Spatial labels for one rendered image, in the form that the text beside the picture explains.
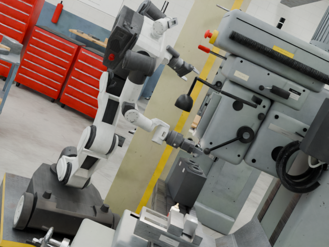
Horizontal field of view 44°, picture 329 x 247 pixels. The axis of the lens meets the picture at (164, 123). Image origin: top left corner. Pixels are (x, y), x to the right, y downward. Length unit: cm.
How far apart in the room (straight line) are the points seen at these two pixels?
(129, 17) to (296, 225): 127
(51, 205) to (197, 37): 187
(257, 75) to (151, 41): 67
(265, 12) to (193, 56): 765
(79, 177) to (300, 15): 938
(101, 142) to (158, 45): 62
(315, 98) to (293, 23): 949
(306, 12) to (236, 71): 970
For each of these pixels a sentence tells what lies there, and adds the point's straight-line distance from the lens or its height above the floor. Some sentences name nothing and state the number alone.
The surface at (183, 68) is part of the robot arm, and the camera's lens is 262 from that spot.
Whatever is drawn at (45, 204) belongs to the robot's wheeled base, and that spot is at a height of 60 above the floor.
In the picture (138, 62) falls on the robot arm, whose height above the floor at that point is 151.
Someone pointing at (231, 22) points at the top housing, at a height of 183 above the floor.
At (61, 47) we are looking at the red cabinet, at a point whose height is 86.
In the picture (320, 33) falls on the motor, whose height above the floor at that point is 195.
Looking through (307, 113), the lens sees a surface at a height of 164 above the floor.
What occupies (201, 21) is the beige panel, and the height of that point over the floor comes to 191.
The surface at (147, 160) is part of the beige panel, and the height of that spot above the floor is 63.
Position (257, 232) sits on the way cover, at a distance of 205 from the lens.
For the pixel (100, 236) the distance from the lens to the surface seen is 205.
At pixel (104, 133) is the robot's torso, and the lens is 232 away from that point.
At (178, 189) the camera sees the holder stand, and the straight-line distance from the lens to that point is 224.
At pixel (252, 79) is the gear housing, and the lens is 169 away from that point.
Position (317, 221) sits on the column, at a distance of 181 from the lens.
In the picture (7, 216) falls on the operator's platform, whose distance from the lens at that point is 255.
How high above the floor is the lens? 168
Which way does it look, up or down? 11 degrees down
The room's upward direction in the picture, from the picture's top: 25 degrees clockwise
